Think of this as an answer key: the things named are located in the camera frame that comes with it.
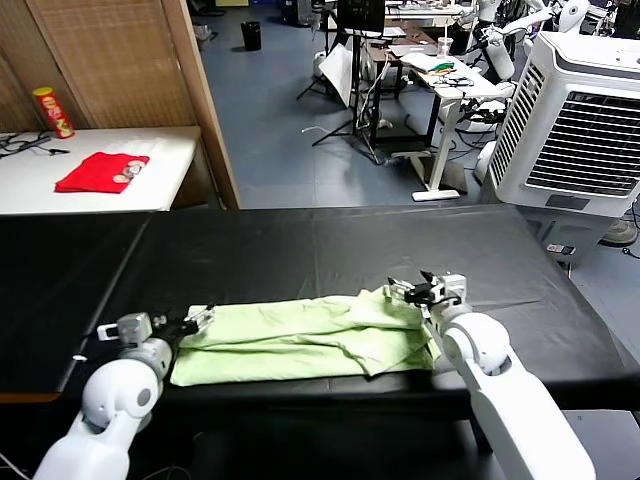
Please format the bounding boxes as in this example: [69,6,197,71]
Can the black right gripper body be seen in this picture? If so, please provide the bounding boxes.
[404,281,439,307]

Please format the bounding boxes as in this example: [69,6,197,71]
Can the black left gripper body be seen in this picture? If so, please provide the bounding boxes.
[151,315,198,341]

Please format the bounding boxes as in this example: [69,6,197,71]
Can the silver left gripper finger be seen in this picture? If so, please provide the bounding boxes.
[185,303,217,323]
[185,311,214,333]

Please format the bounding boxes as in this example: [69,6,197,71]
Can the light green t-shirt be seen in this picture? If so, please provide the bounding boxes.
[169,287,442,387]

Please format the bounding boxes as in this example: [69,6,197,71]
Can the white side table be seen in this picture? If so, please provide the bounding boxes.
[0,126,204,217]

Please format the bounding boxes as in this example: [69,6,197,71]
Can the red folded shirt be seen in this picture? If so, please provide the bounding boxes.
[54,151,151,195]

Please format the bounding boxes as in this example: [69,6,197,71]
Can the white standing desk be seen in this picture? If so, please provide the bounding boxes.
[399,48,507,203]

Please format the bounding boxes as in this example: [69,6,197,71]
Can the black tripod stand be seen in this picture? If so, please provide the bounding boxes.
[310,29,397,167]

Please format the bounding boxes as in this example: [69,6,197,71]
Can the white air cooler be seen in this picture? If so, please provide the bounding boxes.
[487,30,640,261]

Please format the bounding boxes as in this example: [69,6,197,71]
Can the white reflector board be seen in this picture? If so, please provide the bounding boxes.
[318,43,354,109]

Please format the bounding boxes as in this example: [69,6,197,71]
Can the white humanoid robot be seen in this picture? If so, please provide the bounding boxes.
[468,0,591,85]

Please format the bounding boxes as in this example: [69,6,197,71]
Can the red chips can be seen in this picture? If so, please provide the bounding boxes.
[32,86,76,140]

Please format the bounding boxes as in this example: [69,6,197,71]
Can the wooden folding screen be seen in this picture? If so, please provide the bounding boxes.
[0,0,242,210]

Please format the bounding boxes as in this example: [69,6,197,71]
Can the black monitor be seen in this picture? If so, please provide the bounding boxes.
[336,0,387,39]

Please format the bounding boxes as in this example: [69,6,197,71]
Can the black trash bin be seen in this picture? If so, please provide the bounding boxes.
[240,21,263,52]

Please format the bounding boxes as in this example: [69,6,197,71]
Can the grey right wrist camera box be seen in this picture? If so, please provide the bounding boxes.
[433,273,469,304]

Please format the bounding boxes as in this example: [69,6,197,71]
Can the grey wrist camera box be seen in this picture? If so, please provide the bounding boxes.
[96,312,154,344]
[433,273,469,304]

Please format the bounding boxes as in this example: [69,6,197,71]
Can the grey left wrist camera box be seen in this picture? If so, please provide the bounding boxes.
[96,312,154,344]

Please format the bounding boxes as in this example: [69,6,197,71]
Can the black cables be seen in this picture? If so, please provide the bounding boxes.
[0,130,71,160]

